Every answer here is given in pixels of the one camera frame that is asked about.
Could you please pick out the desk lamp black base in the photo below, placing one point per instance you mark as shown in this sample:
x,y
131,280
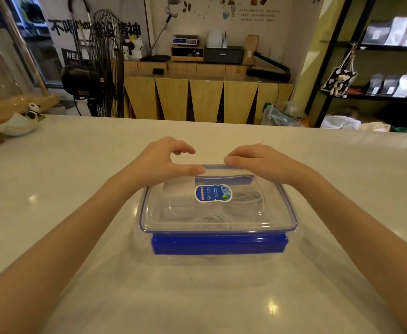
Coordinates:
x,y
155,58

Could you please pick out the black bag sealer machine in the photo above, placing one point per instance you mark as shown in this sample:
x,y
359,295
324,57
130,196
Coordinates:
x,y
269,74

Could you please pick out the clear lid with blue seal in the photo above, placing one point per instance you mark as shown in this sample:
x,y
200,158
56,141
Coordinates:
x,y
213,193

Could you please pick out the black bag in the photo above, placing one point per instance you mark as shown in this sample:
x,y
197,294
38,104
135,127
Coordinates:
x,y
398,116

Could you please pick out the person's left hand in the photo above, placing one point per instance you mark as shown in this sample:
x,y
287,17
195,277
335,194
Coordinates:
x,y
155,163

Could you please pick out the brown cardboard box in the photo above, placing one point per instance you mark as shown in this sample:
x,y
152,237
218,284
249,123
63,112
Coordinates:
x,y
250,48

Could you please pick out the large white charger block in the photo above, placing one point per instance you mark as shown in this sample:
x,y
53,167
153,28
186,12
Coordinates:
x,y
179,189

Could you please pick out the white ceramic dish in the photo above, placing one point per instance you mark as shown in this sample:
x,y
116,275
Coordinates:
x,y
10,126

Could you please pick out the clear box with blue clips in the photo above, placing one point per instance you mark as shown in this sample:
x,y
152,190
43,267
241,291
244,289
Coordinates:
x,y
221,243

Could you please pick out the beige bag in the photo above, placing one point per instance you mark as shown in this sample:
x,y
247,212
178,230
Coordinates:
x,y
374,127

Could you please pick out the illustrated coffee wall poster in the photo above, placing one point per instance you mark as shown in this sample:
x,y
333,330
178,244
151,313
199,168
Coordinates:
x,y
207,17

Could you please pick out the hanging bag with teddy bear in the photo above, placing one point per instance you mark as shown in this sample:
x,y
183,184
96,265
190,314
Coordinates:
x,y
339,82

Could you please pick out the glass display case wooden frame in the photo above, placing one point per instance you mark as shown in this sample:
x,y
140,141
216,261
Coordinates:
x,y
8,107

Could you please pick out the digital weighing scale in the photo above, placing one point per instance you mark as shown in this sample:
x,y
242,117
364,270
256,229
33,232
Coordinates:
x,y
185,41

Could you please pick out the wooden counter cabinet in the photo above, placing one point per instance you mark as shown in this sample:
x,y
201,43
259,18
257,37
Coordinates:
x,y
207,99

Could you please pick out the folding metal hand truck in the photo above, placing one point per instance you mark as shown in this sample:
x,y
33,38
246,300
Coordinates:
x,y
83,34

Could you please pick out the white paper stand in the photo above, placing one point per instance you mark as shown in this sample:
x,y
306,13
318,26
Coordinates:
x,y
215,39

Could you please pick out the black metal shelf rack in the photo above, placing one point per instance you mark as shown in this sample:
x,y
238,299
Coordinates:
x,y
320,113

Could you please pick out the small wooden shelf box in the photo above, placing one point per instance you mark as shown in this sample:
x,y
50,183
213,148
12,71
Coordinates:
x,y
187,59

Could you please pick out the person's left forearm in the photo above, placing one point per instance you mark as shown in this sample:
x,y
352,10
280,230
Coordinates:
x,y
50,246

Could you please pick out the black printer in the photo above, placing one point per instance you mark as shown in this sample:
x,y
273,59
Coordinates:
x,y
223,55

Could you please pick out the person's right hand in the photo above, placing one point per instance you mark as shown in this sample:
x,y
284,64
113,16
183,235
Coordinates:
x,y
273,165

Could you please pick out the white bottle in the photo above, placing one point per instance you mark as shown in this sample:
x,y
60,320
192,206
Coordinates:
x,y
137,49

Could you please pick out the black floor fan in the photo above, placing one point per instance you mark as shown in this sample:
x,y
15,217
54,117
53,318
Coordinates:
x,y
78,81

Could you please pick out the small panda figurine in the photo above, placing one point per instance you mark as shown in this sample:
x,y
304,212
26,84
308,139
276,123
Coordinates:
x,y
34,110

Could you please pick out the person's right forearm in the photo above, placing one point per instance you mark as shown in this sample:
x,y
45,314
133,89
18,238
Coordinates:
x,y
363,240

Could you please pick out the white plastic bag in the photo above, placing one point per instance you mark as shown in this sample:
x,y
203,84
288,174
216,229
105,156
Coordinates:
x,y
339,122

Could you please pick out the clear plastic bag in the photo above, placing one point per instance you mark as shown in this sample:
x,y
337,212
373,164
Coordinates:
x,y
276,118

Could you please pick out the rows of coffee bags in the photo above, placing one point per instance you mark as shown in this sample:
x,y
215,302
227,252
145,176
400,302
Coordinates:
x,y
396,31

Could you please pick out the grey banner black lettering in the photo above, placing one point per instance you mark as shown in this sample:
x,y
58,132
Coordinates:
x,y
134,10

